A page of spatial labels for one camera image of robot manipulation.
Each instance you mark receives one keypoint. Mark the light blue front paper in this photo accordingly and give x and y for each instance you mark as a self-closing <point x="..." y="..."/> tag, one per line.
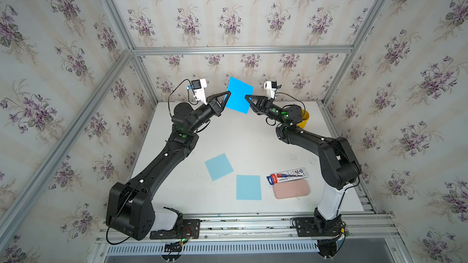
<point x="248" y="187"/>

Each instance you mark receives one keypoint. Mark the yellow pencil cup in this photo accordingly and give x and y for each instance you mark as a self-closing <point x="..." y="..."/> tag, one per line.
<point x="304" y="119"/>

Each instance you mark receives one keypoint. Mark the white vented cable duct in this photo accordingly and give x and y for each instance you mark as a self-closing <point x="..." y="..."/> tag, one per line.
<point x="216" y="247"/>

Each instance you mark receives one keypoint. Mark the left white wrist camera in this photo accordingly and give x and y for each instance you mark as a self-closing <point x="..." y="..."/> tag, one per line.
<point x="197" y="87"/>

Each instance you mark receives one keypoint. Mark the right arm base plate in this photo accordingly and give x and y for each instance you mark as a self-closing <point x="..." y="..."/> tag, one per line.
<point x="318" y="227"/>

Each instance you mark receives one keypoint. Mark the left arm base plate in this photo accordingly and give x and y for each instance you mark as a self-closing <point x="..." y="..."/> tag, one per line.
<point x="185" y="230"/>

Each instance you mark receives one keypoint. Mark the pink eraser case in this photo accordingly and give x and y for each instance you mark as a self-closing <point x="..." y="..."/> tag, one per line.
<point x="291" y="189"/>

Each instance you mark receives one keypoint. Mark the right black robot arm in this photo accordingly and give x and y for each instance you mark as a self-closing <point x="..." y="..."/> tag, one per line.
<point x="340" y="168"/>

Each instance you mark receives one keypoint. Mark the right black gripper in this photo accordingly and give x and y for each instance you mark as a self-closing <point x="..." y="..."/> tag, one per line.
<point x="266" y="108"/>

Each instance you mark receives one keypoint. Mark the aluminium front rail frame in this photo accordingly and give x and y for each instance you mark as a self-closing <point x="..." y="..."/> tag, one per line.
<point x="365" y="234"/>

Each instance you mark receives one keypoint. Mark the light blue tilted paper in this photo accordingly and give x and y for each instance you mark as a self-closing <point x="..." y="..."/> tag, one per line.
<point x="218" y="167"/>

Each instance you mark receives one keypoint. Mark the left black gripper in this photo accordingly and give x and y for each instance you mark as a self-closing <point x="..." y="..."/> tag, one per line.
<point x="212" y="106"/>

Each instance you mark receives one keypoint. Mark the bright blue square paper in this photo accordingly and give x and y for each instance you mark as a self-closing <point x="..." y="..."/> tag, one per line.
<point x="239" y="90"/>

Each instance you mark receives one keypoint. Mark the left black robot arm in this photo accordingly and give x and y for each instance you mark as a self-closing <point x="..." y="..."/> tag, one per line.
<point x="130" y="209"/>

